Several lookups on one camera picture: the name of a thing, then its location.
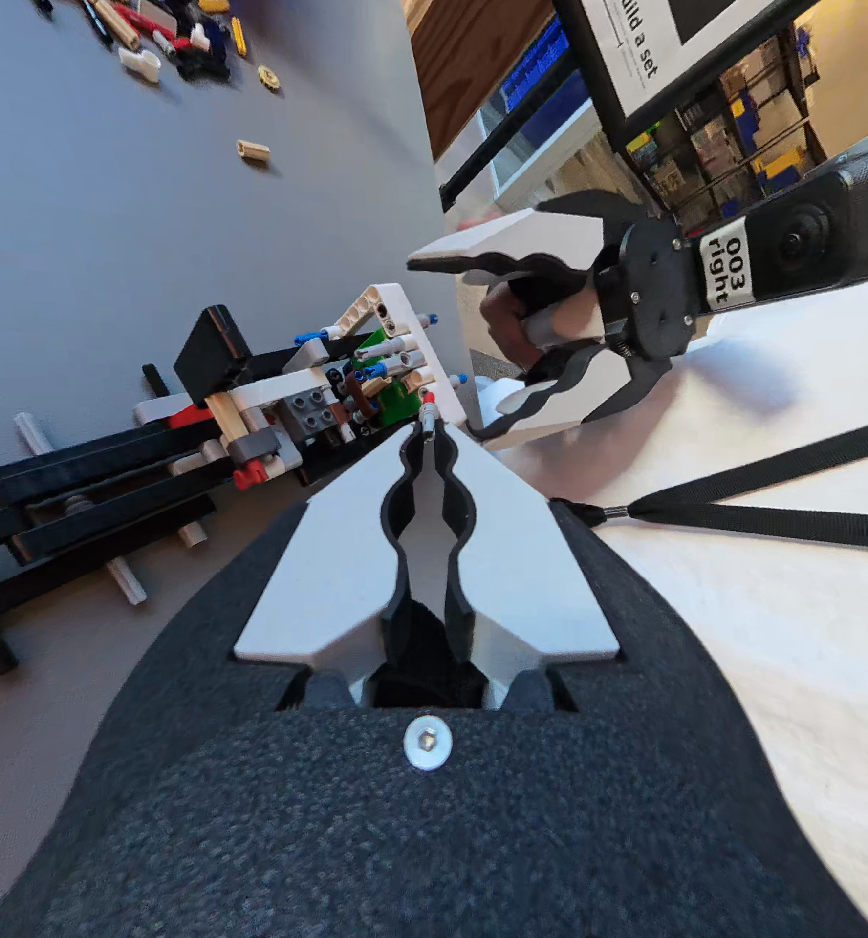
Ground pile of loose lego pieces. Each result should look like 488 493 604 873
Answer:
31 0 248 83

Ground black strap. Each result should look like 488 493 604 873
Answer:
625 502 868 552
625 416 868 523

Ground partly built lego model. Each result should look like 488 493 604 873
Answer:
135 282 472 490

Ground Lego Technic model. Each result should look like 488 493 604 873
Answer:
0 304 420 675

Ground black metal bar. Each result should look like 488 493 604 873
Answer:
438 47 582 215

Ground person's white clothing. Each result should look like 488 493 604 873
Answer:
471 121 868 938

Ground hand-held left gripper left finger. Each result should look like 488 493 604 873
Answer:
234 424 425 706

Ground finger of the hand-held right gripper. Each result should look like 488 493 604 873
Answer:
406 189 651 288
469 343 673 451

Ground person's right hand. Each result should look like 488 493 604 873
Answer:
479 282 607 375

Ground blue storage bins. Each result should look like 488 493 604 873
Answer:
500 15 589 155

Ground storage shelf with bins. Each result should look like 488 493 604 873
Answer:
625 22 831 228

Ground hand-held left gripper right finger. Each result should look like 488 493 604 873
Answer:
434 422 620 709

